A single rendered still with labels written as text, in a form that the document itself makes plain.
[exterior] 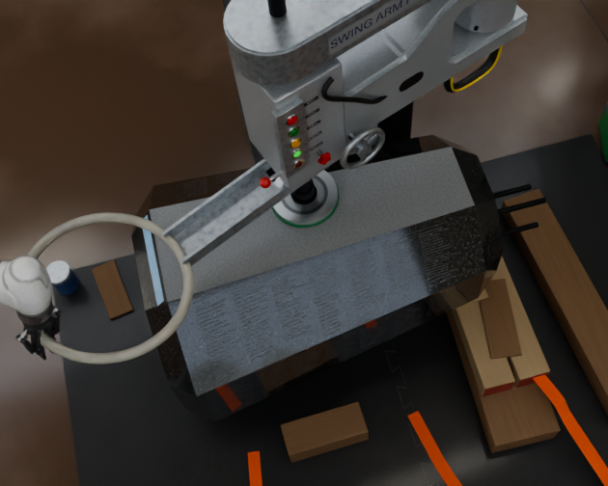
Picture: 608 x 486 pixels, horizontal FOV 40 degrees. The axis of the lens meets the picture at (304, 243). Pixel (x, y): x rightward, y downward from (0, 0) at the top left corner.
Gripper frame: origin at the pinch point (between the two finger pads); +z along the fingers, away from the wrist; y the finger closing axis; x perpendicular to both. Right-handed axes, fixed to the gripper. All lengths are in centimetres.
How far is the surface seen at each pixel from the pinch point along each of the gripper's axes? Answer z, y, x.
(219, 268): 6, 56, -14
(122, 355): -7.4, 10.6, -19.6
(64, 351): -7.1, 1.0, -7.8
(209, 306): 12, 47, -19
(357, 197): -6, 100, -31
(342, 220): -3, 91, -32
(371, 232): -5, 93, -42
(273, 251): 2, 70, -23
